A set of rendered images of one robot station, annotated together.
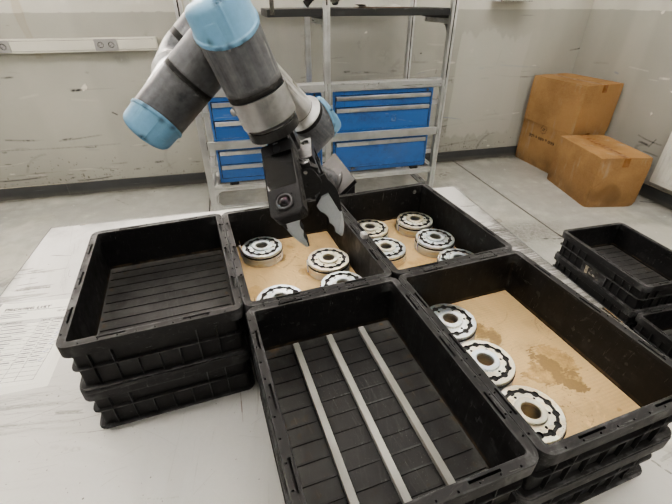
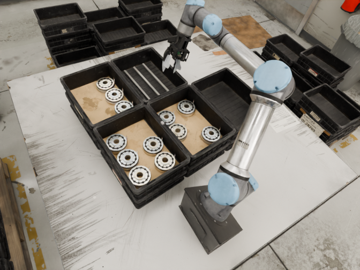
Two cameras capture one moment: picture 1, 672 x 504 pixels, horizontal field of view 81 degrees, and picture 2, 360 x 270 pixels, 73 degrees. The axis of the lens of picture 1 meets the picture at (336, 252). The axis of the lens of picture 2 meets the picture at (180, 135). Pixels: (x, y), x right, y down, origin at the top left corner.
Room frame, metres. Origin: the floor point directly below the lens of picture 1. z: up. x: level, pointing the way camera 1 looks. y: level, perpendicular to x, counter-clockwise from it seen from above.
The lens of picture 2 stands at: (1.50, -0.31, 1.90)
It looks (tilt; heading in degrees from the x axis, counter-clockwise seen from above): 54 degrees down; 154
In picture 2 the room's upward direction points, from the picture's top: 11 degrees clockwise
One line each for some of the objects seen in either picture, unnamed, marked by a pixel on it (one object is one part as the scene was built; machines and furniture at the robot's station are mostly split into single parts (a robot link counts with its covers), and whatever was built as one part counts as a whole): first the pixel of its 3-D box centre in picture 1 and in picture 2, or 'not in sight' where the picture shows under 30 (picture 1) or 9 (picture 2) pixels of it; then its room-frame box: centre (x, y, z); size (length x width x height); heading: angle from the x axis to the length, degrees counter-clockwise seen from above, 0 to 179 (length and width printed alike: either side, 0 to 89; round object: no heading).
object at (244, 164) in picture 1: (269, 139); not in sight; (2.65, 0.45, 0.60); 0.72 x 0.03 x 0.56; 104
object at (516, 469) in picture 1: (365, 374); (148, 73); (0.40, -0.04, 0.92); 0.40 x 0.30 x 0.02; 20
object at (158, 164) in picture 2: (369, 228); (164, 160); (0.96, -0.09, 0.86); 0.10 x 0.10 x 0.01
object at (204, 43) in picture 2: not in sight; (204, 41); (-0.13, 0.56, 0.71); 0.22 x 0.19 x 0.01; 14
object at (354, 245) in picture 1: (298, 262); (188, 124); (0.78, 0.09, 0.87); 0.40 x 0.30 x 0.11; 20
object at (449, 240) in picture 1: (435, 238); (127, 158); (0.90, -0.26, 0.86); 0.10 x 0.10 x 0.01
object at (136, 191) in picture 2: (412, 223); (141, 144); (0.88, -0.19, 0.92); 0.40 x 0.30 x 0.02; 20
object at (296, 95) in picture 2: not in sight; (282, 95); (0.26, 1.31, 0.31); 0.40 x 0.30 x 0.34; 14
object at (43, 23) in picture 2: not in sight; (66, 35); (-0.89, -0.57, 0.37); 0.40 x 0.30 x 0.45; 104
